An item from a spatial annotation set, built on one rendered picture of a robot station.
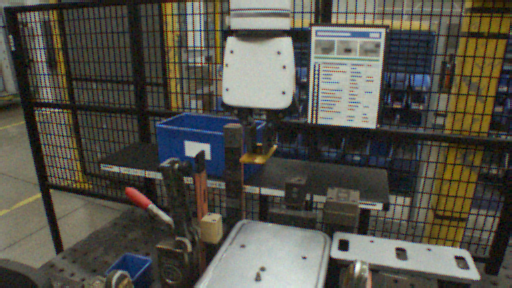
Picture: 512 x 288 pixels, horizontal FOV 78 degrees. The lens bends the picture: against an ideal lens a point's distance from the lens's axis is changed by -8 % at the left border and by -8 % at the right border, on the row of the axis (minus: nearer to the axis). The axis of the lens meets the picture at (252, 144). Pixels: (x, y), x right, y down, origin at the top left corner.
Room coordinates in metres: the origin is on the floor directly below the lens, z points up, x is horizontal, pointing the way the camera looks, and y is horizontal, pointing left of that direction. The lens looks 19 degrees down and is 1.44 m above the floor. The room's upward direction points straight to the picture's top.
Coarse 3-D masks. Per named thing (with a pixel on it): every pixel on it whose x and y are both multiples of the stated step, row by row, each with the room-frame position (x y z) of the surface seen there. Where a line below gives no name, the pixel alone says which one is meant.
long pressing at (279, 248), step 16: (240, 224) 0.69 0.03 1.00; (256, 224) 0.69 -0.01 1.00; (272, 224) 0.70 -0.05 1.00; (240, 240) 0.63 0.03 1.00; (256, 240) 0.63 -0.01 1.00; (272, 240) 0.63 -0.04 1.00; (288, 240) 0.63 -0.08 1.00; (304, 240) 0.63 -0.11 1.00; (320, 240) 0.63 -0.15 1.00; (224, 256) 0.57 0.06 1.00; (240, 256) 0.57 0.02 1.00; (256, 256) 0.57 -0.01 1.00; (272, 256) 0.57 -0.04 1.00; (288, 256) 0.57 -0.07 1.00; (304, 256) 0.57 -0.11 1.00; (320, 256) 0.57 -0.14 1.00; (208, 272) 0.52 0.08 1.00; (224, 272) 0.52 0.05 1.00; (240, 272) 0.52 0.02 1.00; (272, 272) 0.52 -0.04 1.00; (288, 272) 0.52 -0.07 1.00; (304, 272) 0.52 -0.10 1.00; (320, 272) 0.53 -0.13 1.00
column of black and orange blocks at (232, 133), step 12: (228, 132) 0.83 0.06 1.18; (240, 132) 0.84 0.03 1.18; (228, 144) 0.83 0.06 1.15; (240, 144) 0.84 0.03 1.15; (228, 156) 0.83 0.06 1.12; (240, 156) 0.84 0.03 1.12; (228, 168) 0.85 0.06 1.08; (240, 168) 0.84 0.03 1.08; (228, 180) 0.83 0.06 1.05; (240, 180) 0.84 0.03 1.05; (228, 192) 0.83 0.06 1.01; (240, 192) 0.84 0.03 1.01; (228, 204) 0.83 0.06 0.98; (240, 204) 0.83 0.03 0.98; (228, 216) 0.83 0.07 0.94; (240, 216) 0.83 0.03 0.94; (228, 228) 0.83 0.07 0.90
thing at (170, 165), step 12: (168, 168) 0.53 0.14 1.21; (180, 168) 0.54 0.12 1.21; (192, 168) 0.55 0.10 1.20; (168, 180) 0.54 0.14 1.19; (180, 180) 0.56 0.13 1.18; (168, 192) 0.54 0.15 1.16; (180, 192) 0.56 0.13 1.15; (180, 204) 0.53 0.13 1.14; (180, 216) 0.53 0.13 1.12; (192, 216) 0.56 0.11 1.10; (180, 228) 0.53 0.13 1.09; (192, 228) 0.55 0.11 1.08; (192, 240) 0.56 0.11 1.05
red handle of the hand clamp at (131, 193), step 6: (126, 192) 0.57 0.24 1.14; (132, 192) 0.57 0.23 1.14; (138, 192) 0.58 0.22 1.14; (132, 198) 0.57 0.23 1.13; (138, 198) 0.57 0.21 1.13; (144, 198) 0.57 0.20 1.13; (138, 204) 0.57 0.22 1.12; (144, 204) 0.56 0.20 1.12; (150, 204) 0.57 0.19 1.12; (144, 210) 0.56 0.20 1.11; (150, 210) 0.56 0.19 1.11; (156, 210) 0.56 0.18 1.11; (156, 216) 0.56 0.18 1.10; (162, 216) 0.56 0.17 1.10; (162, 222) 0.55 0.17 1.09; (168, 222) 0.55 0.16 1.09; (168, 228) 0.55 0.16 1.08; (174, 234) 0.55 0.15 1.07
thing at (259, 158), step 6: (258, 144) 0.54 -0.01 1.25; (258, 150) 0.49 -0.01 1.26; (270, 150) 0.51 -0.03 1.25; (246, 156) 0.48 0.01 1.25; (252, 156) 0.48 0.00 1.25; (258, 156) 0.48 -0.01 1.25; (264, 156) 0.48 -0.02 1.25; (246, 162) 0.46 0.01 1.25; (252, 162) 0.46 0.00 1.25; (258, 162) 0.46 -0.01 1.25; (264, 162) 0.46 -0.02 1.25
